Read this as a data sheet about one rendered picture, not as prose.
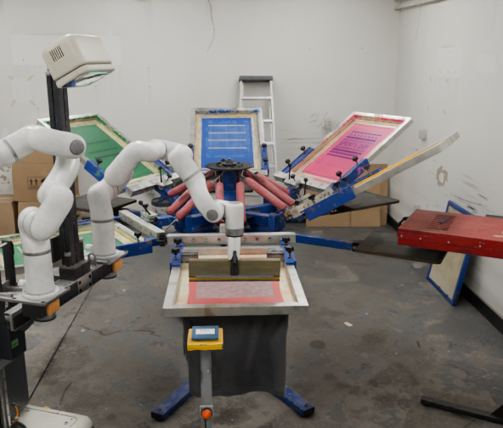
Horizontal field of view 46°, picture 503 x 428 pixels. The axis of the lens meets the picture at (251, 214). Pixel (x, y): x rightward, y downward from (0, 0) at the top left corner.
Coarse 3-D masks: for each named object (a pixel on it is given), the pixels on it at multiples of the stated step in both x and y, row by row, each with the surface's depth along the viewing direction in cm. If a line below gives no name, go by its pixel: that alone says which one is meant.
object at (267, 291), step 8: (240, 288) 263; (248, 288) 263; (256, 288) 263; (264, 288) 264; (272, 288) 264; (240, 296) 254; (248, 296) 254; (256, 296) 254; (264, 296) 254; (272, 296) 254; (280, 296) 254
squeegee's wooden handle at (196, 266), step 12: (192, 264) 242; (204, 264) 243; (216, 264) 243; (228, 264) 243; (240, 264) 244; (252, 264) 244; (264, 264) 244; (276, 264) 244; (192, 276) 244; (276, 276) 246
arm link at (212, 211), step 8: (192, 176) 234; (200, 176) 235; (192, 184) 234; (200, 184) 233; (192, 192) 233; (200, 192) 231; (200, 200) 231; (208, 200) 231; (200, 208) 232; (208, 208) 231; (216, 208) 231; (208, 216) 232; (216, 216) 232
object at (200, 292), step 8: (192, 288) 263; (200, 288) 263; (208, 288) 263; (216, 288) 263; (224, 288) 263; (232, 288) 263; (192, 296) 254; (200, 296) 254; (208, 296) 254; (216, 296) 254; (224, 296) 254; (232, 296) 254
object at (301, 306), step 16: (176, 272) 273; (288, 272) 274; (176, 288) 256; (192, 304) 238; (208, 304) 238; (224, 304) 238; (240, 304) 238; (256, 304) 238; (272, 304) 238; (288, 304) 238; (304, 304) 238
